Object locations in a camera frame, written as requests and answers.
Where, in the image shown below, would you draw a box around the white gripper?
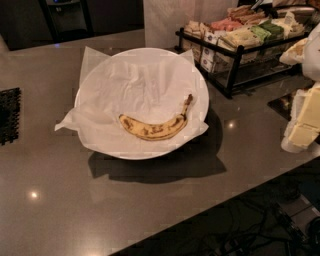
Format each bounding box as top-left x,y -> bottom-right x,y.
281,84 -> 320,153

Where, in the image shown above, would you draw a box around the spotted yellow banana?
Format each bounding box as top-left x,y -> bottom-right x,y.
119,94 -> 193,141

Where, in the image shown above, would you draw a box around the white paper liner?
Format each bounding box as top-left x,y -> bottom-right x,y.
54,46 -> 210,155

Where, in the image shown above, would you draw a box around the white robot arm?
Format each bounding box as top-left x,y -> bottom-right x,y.
280,24 -> 320,153

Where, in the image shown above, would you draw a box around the white bowl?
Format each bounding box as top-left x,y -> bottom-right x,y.
74,47 -> 211,161

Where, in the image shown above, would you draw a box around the colourful printed mat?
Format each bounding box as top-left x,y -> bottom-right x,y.
267,93 -> 295,121

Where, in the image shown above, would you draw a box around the green snack packets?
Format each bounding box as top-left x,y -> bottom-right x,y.
250,20 -> 284,42

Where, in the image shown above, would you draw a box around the cream snack packets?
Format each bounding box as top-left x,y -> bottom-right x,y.
219,27 -> 261,49

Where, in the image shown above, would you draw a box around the pink snack packets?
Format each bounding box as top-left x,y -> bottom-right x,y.
211,18 -> 242,31

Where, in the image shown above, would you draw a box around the dark appliance in background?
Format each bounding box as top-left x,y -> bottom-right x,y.
38,0 -> 94,43

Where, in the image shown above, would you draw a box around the black mesh mat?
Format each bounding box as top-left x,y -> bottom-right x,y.
0,88 -> 21,145

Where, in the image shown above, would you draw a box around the black wire snack rack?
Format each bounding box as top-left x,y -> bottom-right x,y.
175,28 -> 308,99

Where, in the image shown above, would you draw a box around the black cables on floor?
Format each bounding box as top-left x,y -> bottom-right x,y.
186,196 -> 320,256

